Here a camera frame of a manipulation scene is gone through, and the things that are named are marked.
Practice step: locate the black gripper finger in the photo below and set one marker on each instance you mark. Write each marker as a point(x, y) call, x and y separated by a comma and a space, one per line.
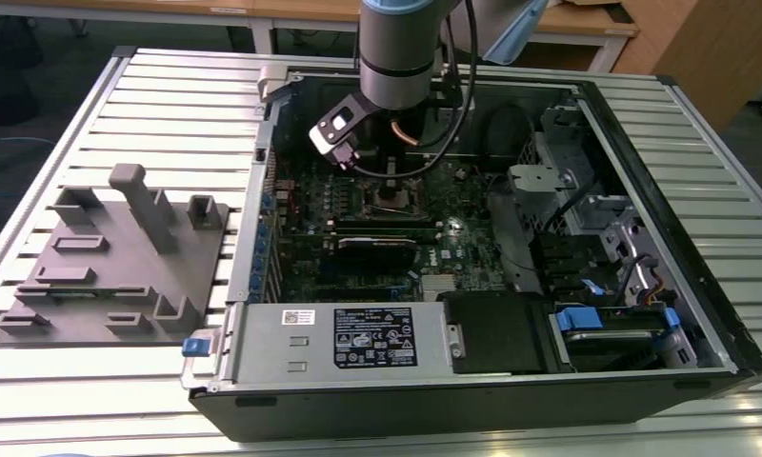
point(400, 195)
point(384, 195)

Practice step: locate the wooden cabinet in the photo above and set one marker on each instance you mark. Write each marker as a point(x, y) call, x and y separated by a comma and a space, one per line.
point(717, 47)

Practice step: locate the wooden desk white legs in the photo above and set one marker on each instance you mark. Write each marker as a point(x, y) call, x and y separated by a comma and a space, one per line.
point(101, 5)
point(603, 26)

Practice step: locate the silver drive cage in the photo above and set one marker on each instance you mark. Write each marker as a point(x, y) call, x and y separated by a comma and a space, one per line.
point(533, 181)

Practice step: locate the black disk bay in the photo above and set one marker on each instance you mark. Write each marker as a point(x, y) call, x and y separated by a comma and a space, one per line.
point(565, 257)

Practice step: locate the grey parts rack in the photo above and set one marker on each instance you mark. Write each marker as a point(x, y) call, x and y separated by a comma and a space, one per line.
point(120, 266)

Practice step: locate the hard disk in blue carrier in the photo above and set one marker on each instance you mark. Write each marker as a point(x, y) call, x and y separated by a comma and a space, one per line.
point(578, 318)

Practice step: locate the silver chipset heat sink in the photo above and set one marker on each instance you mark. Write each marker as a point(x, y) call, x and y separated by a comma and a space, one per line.
point(438, 285)

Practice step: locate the copper curved tube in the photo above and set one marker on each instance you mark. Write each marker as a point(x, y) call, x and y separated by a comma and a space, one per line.
point(403, 135)

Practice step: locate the silver power supply unit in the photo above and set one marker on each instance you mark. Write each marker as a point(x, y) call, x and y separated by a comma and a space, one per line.
point(279, 343)

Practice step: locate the green RAM stick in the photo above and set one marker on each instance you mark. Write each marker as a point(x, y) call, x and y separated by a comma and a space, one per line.
point(387, 233)

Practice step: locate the black office chair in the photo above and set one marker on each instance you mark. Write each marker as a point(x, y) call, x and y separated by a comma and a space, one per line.
point(6, 71)

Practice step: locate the black graphics card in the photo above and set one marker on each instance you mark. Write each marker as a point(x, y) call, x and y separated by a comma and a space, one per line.
point(375, 259)

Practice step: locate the black open PC case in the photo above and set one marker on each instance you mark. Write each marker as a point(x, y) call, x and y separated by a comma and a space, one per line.
point(419, 414)

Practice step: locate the black RAM slot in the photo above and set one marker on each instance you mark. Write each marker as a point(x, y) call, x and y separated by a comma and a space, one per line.
point(380, 222)

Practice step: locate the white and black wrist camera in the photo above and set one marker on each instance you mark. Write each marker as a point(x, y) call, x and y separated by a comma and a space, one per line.
point(336, 131)

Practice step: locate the CPU socket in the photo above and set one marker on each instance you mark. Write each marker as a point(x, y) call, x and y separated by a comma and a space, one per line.
point(387, 210)

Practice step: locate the blue case latch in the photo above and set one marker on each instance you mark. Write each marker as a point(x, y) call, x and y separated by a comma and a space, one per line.
point(195, 347)

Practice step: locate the green motherboard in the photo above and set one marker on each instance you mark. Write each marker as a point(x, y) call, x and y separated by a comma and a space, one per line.
point(463, 252)

